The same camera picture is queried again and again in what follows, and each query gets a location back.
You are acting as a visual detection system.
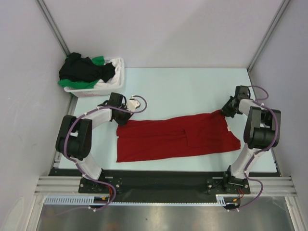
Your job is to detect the red t shirt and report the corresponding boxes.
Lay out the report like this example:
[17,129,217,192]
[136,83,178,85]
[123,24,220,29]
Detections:
[116,110,241,163]

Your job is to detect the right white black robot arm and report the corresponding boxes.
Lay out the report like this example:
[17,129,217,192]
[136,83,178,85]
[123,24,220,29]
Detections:
[221,86,282,193]

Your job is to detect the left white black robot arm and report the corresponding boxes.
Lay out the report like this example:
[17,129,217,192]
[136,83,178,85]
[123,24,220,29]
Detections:
[55,92,132,193]

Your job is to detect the white plastic laundry basket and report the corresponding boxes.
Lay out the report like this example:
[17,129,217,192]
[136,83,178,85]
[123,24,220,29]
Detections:
[64,58,125,97]

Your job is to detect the white t shirt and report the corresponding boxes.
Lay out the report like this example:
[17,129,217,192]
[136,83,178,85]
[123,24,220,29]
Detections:
[94,57,124,89]

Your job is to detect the green t shirt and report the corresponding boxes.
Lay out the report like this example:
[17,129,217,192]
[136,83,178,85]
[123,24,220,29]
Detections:
[58,56,105,90]

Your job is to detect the black t shirt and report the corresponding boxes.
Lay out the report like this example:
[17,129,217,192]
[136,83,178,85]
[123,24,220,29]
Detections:
[59,52,116,83]

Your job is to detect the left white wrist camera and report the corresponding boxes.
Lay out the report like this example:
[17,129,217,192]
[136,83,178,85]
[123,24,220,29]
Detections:
[126,96,141,112]

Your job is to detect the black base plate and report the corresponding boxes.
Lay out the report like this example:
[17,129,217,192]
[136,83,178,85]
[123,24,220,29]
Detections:
[48,168,251,204]

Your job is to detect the light blue cable duct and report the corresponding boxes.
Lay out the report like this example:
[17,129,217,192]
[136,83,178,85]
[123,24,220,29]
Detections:
[44,195,239,206]

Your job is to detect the right aluminium corner post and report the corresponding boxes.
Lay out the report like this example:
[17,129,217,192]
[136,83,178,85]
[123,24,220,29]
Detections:
[247,0,292,74]

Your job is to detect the aluminium corner post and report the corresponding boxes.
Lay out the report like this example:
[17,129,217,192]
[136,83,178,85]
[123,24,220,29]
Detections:
[247,0,292,74]
[35,0,70,56]

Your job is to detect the left aluminium corner post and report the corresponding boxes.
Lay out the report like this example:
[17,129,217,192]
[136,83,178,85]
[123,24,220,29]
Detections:
[35,0,70,56]

